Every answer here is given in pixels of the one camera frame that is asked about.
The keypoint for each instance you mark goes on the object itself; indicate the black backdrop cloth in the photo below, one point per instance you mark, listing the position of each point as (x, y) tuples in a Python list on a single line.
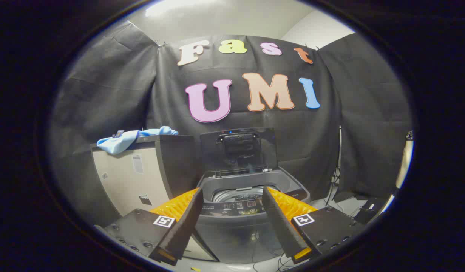
[(255, 124)]

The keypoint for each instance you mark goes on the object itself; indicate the grey and white cabinet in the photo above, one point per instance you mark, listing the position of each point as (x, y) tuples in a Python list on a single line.
[(122, 181)]

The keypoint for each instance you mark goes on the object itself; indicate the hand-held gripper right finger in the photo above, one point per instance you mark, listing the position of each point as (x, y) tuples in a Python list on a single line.
[(281, 223)]

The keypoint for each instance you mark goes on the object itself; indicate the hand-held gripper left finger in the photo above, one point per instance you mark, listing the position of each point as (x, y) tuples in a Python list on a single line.
[(183, 223)]

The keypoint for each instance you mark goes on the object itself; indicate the black box on floor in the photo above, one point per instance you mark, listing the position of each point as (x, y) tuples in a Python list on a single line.
[(370, 209)]

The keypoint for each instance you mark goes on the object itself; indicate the light blue shirt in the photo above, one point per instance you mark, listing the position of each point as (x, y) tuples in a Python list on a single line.
[(119, 143)]

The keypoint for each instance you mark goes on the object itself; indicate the grey washing machine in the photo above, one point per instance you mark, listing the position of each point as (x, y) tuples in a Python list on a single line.
[(232, 234)]

